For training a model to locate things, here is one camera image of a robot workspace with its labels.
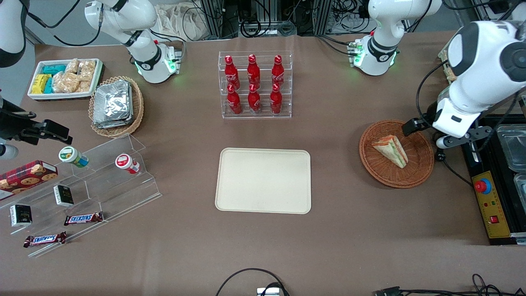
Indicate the teal snack pack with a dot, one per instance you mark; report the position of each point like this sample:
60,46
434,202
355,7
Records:
49,85
53,69

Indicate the large clear plastic container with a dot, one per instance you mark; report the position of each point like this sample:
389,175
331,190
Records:
513,148

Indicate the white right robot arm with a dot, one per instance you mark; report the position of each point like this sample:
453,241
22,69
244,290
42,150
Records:
123,20

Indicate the aluminium frame post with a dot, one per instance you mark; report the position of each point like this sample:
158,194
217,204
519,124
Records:
213,18
322,16

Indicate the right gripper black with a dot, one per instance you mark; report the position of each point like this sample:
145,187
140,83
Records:
11,122

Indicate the brown Snickers bar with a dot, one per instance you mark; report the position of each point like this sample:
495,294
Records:
45,239
84,218

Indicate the clear acrylic bottle rack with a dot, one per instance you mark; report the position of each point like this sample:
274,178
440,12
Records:
287,61

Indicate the green lid yogurt cup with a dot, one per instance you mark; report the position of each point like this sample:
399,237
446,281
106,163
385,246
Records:
70,155

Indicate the clear acrylic stepped display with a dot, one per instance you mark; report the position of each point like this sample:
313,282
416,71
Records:
111,193

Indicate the small black white box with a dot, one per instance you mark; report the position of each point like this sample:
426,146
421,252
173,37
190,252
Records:
63,195
20,215

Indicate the black box with yellow panel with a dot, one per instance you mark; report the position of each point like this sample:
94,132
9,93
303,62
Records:
491,205

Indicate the beige cloth bag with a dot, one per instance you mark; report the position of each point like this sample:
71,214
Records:
181,22

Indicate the red lid yogurt cup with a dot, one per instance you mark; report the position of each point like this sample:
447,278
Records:
125,162

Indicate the yellow snack pack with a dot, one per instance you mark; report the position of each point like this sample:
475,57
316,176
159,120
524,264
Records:
40,84

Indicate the red cola bottle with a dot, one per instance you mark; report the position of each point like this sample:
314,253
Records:
276,102
231,72
234,102
253,70
278,70
254,102

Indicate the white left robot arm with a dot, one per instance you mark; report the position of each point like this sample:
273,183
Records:
481,70

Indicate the small clear plastic container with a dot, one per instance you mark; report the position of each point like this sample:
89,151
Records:
521,187

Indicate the tan oval wicker basket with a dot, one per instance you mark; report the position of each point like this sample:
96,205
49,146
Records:
137,111

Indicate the clear rice cracker bag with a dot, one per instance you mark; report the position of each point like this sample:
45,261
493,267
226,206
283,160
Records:
72,65
84,86
65,82
87,70

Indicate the red tartan cookie box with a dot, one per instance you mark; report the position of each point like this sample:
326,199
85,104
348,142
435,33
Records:
24,176

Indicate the silver foil pack stack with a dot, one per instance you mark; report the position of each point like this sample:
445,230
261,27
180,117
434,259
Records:
113,105

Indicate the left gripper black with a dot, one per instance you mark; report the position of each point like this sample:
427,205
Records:
430,113

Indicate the brown round wicker basket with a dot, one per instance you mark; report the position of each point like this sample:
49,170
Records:
382,172

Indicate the white rectangular snack tray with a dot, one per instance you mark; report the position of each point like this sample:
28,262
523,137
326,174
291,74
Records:
61,96

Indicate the triangular sandwich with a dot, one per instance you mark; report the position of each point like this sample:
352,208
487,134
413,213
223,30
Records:
392,152

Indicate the cream rectangular plastic tray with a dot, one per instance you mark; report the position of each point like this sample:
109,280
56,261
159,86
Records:
263,181

